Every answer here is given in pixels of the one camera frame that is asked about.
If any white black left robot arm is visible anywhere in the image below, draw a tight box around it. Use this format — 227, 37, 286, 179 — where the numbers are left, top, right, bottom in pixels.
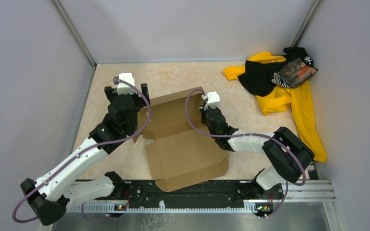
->
12, 81, 151, 226

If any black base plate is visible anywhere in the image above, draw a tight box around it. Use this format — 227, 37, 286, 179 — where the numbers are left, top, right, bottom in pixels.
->
94, 179, 285, 209

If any yellow cloth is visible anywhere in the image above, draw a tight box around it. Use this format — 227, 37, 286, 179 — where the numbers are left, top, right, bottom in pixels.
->
222, 51, 327, 163

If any aluminium frame rail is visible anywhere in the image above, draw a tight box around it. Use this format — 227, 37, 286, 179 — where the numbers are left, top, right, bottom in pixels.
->
39, 180, 347, 231

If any patterned grey pouch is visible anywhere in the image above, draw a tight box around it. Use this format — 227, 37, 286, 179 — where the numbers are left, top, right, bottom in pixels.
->
271, 56, 318, 89

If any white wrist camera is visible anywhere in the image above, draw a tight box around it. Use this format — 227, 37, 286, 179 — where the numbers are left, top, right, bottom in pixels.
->
202, 91, 220, 111
112, 73, 136, 95

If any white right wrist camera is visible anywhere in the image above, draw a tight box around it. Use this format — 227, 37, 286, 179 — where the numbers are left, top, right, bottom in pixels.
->
202, 91, 220, 111

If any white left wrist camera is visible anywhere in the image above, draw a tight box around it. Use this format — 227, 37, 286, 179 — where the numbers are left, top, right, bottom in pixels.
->
112, 73, 136, 95

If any brown cardboard box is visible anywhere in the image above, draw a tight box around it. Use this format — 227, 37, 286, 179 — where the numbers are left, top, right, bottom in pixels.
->
137, 89, 229, 192

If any black cloth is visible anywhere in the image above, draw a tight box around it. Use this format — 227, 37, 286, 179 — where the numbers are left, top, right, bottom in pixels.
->
238, 47, 310, 97

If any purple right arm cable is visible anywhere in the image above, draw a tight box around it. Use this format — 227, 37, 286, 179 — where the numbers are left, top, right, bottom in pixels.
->
185, 89, 307, 219

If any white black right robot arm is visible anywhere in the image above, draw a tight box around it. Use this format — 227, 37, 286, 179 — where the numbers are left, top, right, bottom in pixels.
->
199, 107, 315, 198

